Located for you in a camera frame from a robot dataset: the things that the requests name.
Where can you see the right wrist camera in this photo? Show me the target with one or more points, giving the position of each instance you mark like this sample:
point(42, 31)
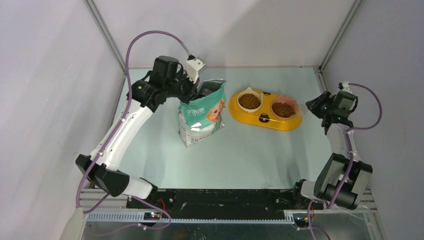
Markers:
point(345, 87)

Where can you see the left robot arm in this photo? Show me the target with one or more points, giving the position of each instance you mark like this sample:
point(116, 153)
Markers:
point(101, 166)

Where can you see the pink ceramic bowl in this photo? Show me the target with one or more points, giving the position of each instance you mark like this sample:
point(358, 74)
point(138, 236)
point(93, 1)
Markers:
point(281, 110)

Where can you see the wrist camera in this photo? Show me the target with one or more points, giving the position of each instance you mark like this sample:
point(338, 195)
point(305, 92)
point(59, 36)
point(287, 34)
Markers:
point(193, 67)
point(345, 87)

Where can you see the brown pet food kibble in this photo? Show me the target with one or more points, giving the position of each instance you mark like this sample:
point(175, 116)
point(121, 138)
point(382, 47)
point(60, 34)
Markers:
point(249, 101)

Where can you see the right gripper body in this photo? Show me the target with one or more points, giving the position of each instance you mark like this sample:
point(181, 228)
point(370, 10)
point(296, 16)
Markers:
point(331, 108)

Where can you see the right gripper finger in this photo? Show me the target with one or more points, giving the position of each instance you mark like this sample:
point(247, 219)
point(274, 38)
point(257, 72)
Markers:
point(320, 103)
point(322, 115)

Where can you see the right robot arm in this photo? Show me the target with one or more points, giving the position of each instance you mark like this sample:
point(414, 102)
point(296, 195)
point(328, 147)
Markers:
point(344, 177)

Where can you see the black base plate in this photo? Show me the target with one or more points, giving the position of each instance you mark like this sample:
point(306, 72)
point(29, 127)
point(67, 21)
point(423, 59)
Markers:
point(228, 204)

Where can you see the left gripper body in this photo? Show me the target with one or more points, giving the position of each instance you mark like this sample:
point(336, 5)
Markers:
point(182, 87)

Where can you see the clear plastic scoop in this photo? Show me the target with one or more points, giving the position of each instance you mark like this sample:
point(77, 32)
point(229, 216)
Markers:
point(298, 108)

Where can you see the yellow double bowl stand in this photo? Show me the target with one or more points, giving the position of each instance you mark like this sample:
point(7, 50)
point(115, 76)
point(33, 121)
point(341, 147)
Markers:
point(264, 117)

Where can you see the cream ceramic bowl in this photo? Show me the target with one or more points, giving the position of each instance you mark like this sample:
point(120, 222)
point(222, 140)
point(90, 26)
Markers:
point(250, 90)

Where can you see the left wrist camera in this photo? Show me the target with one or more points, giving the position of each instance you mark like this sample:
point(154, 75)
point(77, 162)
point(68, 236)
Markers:
point(193, 67)

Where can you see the green pet food bag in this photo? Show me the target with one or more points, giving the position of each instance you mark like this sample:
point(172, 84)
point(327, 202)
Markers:
point(202, 116)

